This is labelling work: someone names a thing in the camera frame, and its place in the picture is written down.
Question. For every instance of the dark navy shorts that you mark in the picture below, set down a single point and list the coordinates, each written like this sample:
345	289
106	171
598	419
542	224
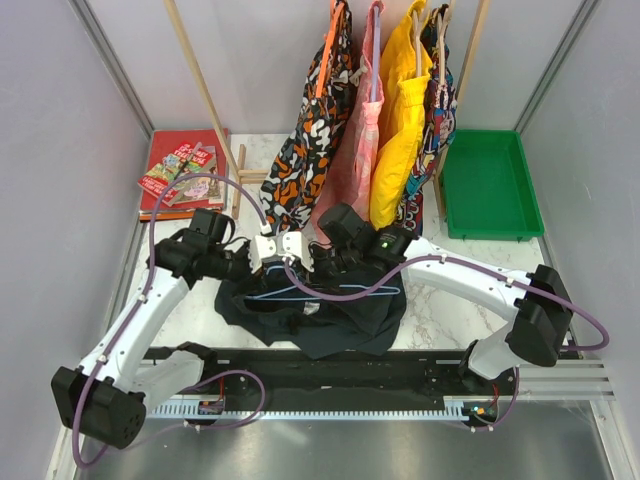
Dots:
271	308

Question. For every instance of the pink patterned shorts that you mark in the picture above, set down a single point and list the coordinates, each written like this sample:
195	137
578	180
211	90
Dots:
351	171

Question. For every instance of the green plastic tray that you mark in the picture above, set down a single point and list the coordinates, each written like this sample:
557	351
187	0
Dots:
487	187

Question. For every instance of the colourful paperback book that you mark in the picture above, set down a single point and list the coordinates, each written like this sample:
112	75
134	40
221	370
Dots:
185	159

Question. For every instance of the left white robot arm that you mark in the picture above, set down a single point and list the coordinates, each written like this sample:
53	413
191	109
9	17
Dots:
108	395

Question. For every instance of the comic print shorts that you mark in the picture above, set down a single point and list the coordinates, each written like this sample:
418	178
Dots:
440	106

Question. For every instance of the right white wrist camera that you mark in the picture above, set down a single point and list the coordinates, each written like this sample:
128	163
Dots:
295	246

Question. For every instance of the yellow shorts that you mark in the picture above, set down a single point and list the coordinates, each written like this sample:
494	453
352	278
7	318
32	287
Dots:
401	122

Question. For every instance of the large red book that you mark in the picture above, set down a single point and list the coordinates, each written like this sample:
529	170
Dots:
164	142

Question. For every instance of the grey slotted cable duct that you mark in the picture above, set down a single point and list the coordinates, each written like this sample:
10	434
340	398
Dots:
181	408

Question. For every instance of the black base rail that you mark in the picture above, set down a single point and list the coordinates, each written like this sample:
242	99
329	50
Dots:
289	381

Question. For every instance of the wooden hanger under yellow shorts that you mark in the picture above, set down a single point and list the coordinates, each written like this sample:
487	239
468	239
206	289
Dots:
419	20

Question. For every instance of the camouflage orange black shorts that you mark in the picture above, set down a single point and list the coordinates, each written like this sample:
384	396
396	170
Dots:
299	171

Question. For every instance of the wooden hanger under comic shorts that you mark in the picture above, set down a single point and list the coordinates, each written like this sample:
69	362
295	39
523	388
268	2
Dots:
443	18

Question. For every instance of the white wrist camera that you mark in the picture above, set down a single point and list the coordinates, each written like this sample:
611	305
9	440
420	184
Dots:
261	248
295	246

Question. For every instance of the orange plastic hanger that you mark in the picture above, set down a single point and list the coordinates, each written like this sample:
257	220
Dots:
329	57

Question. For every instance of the wooden clothes rack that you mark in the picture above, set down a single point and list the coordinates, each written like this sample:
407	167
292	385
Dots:
246	177

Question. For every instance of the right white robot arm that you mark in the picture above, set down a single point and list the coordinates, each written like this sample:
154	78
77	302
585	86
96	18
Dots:
533	305

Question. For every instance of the pink illustrated book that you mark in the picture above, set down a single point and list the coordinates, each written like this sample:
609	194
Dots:
207	187

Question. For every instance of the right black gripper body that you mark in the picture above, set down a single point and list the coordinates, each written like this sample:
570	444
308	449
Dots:
330	262

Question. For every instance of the orange thin book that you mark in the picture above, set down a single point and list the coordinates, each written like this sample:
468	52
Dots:
169	215

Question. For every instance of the blue wire hanger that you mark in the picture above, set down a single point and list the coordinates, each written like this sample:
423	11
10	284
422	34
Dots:
320	292

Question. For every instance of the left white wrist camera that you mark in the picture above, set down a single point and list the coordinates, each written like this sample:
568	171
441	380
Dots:
261	248

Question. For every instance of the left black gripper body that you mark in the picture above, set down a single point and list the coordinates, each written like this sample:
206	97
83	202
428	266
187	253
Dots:
236	266

